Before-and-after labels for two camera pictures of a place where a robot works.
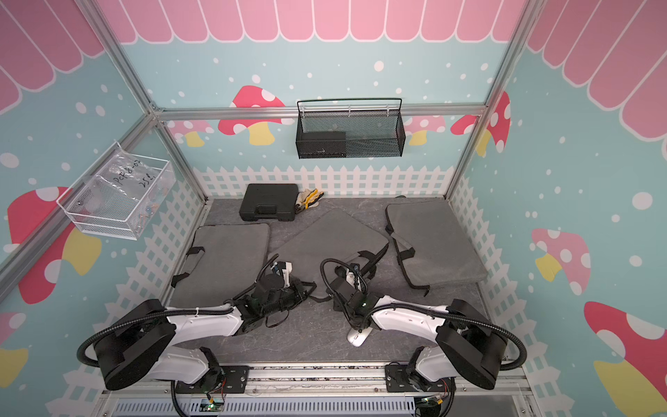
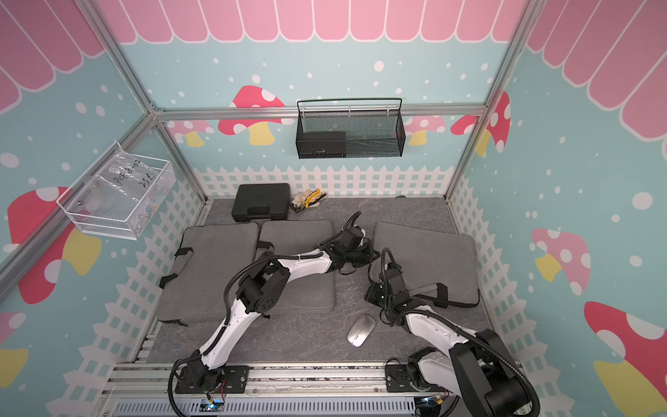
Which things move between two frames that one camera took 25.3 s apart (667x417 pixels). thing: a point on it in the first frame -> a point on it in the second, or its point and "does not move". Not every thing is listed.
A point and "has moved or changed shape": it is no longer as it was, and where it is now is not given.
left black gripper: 296,285 -> 370,252
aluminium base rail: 330,384 does not move
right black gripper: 335,307 -> 371,292
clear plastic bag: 122,198 does not move
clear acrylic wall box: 117,199 does not move
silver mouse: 356,338 does not move
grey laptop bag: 337,237 has moved or changed shape
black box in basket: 323,144 does not move
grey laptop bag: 445,253 has moved or changed shape
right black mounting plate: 398,379 does not move
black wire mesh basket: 350,134 does not move
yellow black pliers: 313,196 does not move
